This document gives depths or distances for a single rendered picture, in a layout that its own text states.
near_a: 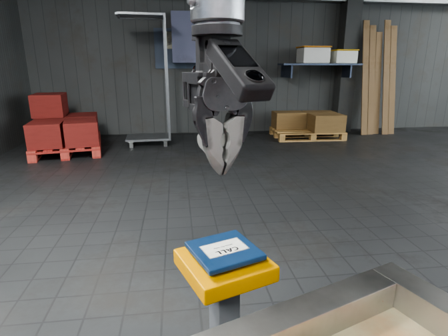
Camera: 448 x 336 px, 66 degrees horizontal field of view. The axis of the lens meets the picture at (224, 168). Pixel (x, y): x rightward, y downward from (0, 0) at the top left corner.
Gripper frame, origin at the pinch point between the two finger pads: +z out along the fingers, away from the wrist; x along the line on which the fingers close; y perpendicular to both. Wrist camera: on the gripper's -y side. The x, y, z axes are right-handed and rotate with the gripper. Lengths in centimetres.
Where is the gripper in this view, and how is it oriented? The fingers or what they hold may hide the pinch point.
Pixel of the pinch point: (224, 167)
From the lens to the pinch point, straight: 52.1
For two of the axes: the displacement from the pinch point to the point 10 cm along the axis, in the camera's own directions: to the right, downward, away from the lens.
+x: -8.9, 1.3, -4.4
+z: 0.0, 9.6, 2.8
